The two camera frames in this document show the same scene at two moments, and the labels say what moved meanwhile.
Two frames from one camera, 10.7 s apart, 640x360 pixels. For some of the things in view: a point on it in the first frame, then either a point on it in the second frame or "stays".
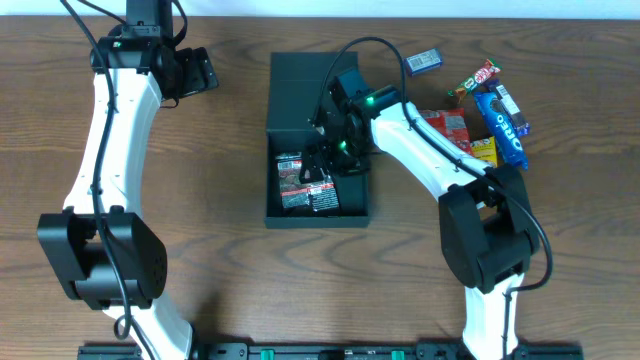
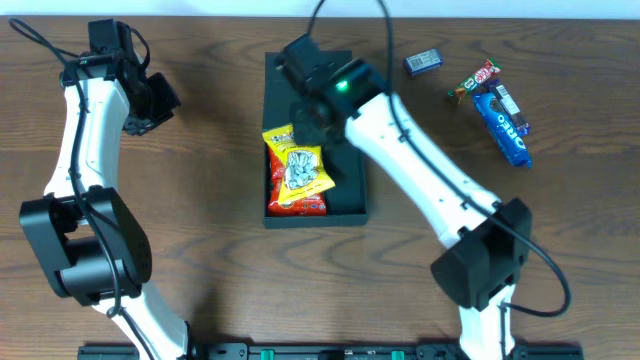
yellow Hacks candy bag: [485, 150] → [303, 172]
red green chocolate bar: [481, 76] stays
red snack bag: [452, 123] → [309, 205]
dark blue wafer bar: [510, 107] stays
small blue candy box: [423, 62] stays
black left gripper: [198, 73] → [157, 101]
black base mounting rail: [328, 352] stays
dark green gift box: [294, 83] stays
